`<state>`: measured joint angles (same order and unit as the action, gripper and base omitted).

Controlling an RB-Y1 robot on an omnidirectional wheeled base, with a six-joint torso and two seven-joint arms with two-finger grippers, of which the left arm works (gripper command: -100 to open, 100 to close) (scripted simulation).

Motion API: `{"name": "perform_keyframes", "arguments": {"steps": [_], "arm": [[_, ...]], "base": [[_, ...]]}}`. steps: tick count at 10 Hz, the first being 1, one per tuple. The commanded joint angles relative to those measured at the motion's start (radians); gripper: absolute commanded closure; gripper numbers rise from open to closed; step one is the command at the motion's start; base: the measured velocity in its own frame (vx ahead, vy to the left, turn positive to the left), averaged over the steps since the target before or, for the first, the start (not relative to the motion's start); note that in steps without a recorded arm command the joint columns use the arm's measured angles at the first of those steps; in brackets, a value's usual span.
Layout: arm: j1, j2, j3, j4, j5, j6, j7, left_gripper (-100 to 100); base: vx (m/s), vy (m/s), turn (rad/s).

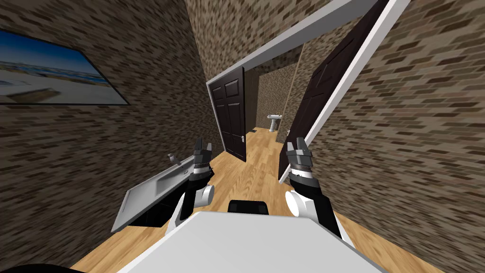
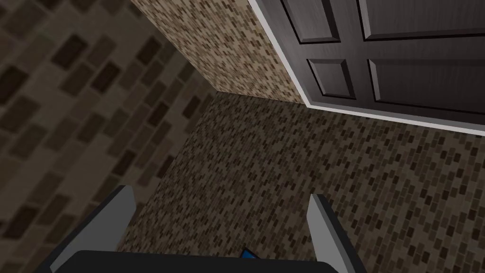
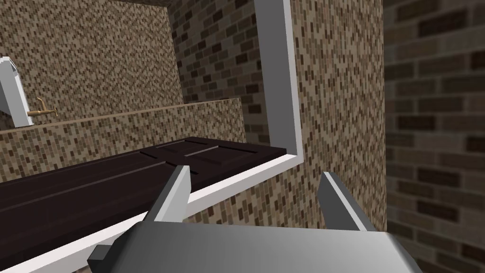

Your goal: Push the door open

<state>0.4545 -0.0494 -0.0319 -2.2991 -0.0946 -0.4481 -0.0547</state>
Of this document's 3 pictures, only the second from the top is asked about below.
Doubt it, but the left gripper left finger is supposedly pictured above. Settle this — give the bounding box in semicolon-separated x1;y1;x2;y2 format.
35;185;137;273

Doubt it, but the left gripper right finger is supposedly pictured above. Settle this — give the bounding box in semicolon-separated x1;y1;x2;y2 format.
306;193;368;273

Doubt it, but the dark grey panelled door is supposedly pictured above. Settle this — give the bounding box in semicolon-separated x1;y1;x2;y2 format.
255;0;485;116

